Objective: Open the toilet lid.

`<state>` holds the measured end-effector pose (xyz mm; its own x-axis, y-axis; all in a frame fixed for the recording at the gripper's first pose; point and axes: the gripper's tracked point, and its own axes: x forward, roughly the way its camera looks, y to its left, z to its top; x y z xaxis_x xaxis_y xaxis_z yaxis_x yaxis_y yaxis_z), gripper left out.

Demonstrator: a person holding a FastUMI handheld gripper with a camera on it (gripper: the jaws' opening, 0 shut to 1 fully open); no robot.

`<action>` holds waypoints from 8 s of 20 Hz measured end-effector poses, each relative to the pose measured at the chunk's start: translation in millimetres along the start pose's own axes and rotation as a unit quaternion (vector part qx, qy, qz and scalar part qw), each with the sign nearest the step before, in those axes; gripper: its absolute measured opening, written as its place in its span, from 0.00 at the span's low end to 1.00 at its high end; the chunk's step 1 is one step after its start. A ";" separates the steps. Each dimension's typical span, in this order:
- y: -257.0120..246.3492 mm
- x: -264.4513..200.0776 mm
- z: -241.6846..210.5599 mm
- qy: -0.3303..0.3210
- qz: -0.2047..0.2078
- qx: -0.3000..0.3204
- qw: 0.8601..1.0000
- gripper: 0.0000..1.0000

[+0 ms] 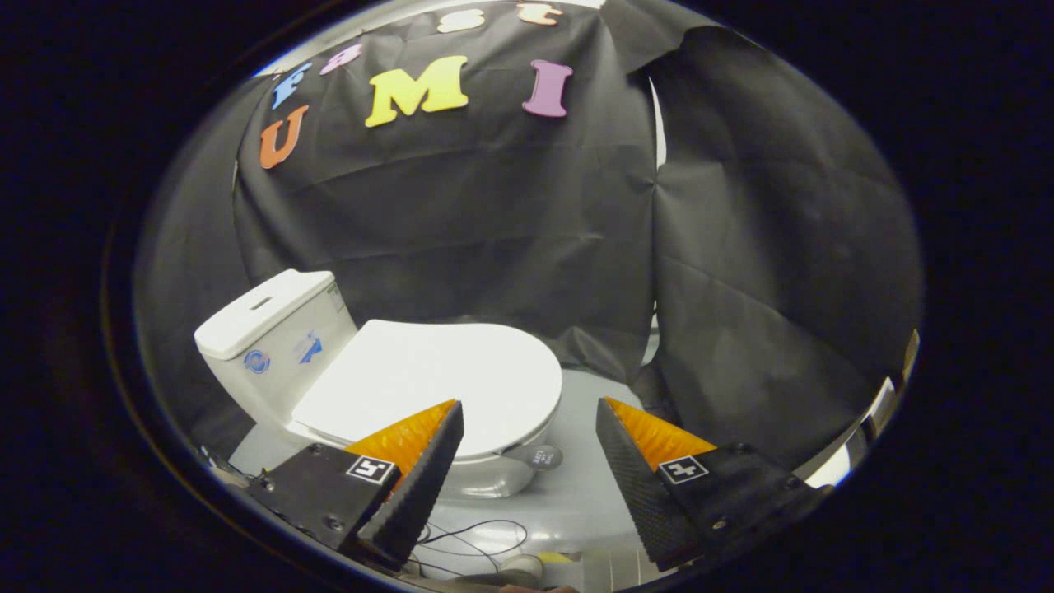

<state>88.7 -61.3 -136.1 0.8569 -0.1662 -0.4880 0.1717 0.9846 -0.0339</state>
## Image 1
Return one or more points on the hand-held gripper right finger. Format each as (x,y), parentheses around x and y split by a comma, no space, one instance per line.
(646,494)

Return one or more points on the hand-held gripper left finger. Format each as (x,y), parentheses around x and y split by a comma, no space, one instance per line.
(412,494)

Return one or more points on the white toilet lid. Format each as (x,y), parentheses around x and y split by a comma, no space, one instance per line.
(436,379)

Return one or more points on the white toilet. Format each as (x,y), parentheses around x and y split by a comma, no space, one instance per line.
(263,329)

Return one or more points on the white tape roll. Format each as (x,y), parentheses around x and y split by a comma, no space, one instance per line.
(520,565)

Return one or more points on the black backdrop cloth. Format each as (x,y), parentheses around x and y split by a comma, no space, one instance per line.
(510,222)

